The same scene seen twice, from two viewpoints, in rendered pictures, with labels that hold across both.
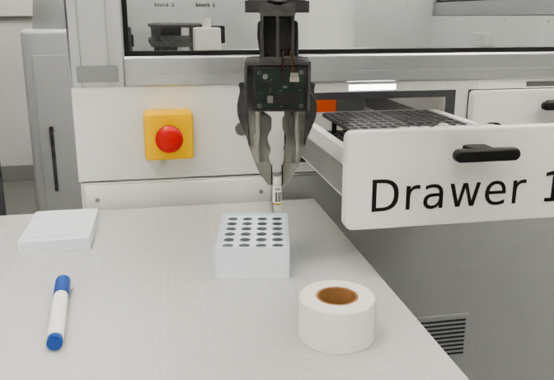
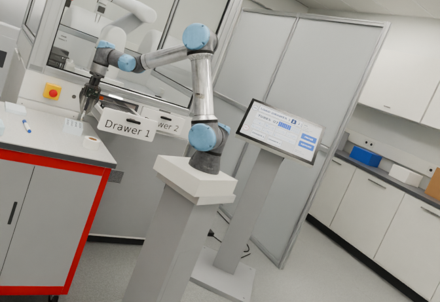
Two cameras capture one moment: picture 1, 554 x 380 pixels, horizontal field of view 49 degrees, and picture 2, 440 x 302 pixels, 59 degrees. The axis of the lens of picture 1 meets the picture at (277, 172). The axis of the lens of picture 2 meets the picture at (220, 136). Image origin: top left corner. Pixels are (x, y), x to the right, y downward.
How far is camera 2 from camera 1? 1.26 m
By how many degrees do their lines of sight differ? 24
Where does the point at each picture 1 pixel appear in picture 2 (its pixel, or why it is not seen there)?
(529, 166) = (143, 127)
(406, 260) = (110, 149)
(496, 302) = (134, 169)
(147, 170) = (40, 99)
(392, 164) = (112, 117)
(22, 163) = not seen: outside the picture
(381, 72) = (119, 94)
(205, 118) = (63, 90)
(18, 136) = not seen: outside the picture
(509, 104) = (152, 113)
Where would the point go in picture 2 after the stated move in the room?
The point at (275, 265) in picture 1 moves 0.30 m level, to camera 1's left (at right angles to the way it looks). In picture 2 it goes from (78, 132) to (8, 113)
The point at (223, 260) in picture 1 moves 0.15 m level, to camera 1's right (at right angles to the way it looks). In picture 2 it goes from (65, 128) to (98, 137)
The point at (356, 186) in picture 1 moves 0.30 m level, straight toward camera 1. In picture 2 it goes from (103, 120) to (97, 135)
